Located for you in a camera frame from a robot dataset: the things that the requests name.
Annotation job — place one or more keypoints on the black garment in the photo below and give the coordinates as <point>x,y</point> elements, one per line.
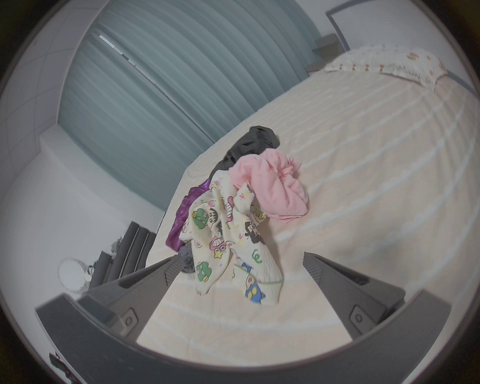
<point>251,144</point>

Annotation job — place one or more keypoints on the grey bedside table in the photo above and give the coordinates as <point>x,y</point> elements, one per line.
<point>326,47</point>

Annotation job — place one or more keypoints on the black chest of drawers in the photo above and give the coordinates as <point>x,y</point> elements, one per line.
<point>127,247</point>

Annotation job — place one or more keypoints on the grey garment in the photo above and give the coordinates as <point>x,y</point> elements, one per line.
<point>186,259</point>

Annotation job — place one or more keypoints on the round white mirror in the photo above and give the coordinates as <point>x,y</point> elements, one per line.
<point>73,273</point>

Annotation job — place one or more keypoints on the pink garment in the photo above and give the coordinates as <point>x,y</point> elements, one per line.
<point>273,187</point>

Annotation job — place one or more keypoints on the white printed pillow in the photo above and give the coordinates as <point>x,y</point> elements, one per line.
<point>386,62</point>

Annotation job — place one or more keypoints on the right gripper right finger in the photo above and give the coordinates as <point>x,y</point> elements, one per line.
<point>348,296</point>

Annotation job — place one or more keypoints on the blue-green curtain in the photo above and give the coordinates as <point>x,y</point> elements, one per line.
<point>210,56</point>
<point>123,142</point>

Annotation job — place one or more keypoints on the bed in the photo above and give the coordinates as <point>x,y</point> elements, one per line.
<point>375,168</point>

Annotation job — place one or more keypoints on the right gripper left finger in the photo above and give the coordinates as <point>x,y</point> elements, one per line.
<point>138,292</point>

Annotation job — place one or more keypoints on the purple garment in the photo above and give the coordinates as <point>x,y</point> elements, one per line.
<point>180,225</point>

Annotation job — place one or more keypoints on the white printed pyjama top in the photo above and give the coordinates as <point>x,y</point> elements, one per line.
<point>210,240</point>

